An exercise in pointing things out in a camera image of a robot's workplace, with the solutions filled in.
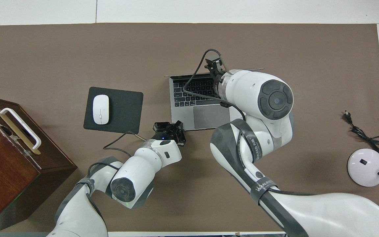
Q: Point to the white computer mouse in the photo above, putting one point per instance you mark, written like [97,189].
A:
[100,108]

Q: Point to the grey aluminium laptop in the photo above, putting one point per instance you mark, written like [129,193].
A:
[181,115]

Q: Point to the white desk lamp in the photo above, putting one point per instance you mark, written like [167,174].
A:
[365,171]

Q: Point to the black mouse pad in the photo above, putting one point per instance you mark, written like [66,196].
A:
[127,112]

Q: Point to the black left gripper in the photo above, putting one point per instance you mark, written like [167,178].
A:
[164,135]

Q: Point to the dark brown wooden box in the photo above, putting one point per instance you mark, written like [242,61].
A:
[5,164]

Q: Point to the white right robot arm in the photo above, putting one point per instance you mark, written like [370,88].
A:
[258,89]

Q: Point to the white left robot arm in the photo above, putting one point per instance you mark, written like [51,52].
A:
[143,164]

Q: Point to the brown paper table mat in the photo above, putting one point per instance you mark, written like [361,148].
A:
[209,39]

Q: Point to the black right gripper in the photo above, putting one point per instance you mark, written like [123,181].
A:
[219,77]

